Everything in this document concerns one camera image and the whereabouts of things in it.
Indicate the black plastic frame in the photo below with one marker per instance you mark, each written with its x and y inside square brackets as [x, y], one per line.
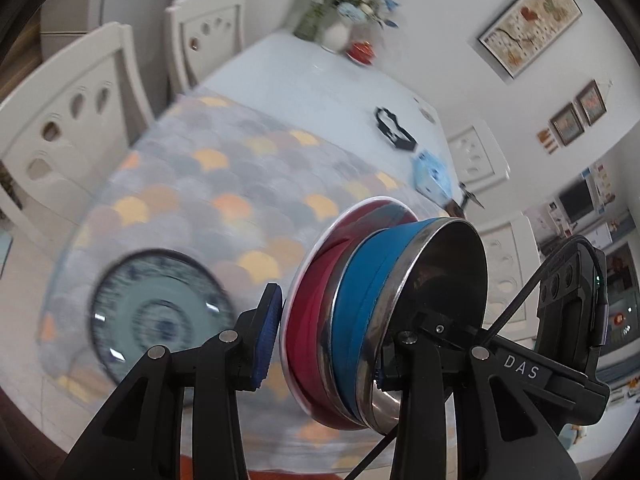
[388, 125]

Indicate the white vase blue flowers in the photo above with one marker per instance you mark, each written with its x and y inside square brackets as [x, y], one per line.
[354, 20]

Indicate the blue steel bowl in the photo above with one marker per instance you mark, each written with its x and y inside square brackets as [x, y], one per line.
[428, 278]

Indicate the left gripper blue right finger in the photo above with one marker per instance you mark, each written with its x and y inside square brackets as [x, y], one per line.
[509, 406]

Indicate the blue tissue pack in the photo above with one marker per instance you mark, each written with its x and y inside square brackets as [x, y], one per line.
[431, 178]

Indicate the white chair right far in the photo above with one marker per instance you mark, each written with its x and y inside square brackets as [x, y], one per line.
[478, 159]

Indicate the blue patterned plate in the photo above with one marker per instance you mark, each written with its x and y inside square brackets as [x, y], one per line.
[156, 297]

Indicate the white dining chair far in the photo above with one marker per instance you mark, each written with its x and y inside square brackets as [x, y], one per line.
[200, 36]

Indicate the white refrigerator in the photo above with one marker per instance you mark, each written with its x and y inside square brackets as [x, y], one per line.
[63, 21]

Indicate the scallop pattern tablecloth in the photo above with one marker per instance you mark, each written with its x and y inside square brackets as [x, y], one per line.
[242, 193]

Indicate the television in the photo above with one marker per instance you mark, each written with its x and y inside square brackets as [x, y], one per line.
[577, 200]

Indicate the small framed picture upper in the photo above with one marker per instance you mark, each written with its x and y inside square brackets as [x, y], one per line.
[591, 102]

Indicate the red steel bowl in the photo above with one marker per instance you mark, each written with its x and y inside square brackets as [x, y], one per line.
[305, 341]

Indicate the small framed picture lower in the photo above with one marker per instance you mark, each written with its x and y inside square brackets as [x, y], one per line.
[567, 125]

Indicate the large framed picture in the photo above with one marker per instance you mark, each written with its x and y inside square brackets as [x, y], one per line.
[526, 29]

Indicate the small framed picture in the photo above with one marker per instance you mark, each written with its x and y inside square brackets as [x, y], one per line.
[591, 102]
[567, 125]

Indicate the orange hanging ornament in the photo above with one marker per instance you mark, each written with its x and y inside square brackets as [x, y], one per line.
[548, 141]

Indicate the white dining chair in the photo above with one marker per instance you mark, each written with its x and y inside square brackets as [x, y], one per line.
[68, 126]
[200, 36]

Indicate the red ornament jar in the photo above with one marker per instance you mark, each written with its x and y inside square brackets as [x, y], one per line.
[361, 53]

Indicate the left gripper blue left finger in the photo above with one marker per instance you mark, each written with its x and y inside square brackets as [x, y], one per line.
[136, 433]

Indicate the white chair right near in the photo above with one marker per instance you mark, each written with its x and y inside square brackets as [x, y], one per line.
[512, 258]

